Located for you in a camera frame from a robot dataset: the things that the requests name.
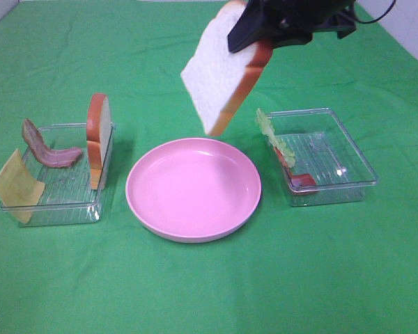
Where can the green tablecloth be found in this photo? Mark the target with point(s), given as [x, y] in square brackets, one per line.
[347, 268]

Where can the bread slice left tray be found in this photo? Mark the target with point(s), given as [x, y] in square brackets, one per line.
[98, 131]

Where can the red ham strip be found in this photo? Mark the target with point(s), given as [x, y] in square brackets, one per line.
[298, 185]

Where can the yellow cheese slice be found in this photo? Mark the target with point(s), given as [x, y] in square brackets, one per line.
[18, 188]

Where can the green lettuce leaf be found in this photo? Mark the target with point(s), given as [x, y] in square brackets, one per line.
[267, 129]

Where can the white bread slice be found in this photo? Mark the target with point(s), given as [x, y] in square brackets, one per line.
[217, 80]

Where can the brown bacon strip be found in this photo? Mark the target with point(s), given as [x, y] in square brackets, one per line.
[48, 157]

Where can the clear left plastic tray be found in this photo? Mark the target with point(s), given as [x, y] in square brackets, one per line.
[67, 197]

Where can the pink round plate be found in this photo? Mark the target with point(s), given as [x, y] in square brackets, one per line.
[193, 190]

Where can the clear plastic tray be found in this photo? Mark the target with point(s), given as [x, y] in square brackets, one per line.
[67, 197]
[323, 148]

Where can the clear right plastic tray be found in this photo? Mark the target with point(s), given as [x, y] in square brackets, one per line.
[323, 148]

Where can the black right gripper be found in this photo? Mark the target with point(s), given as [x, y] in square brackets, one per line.
[288, 23]

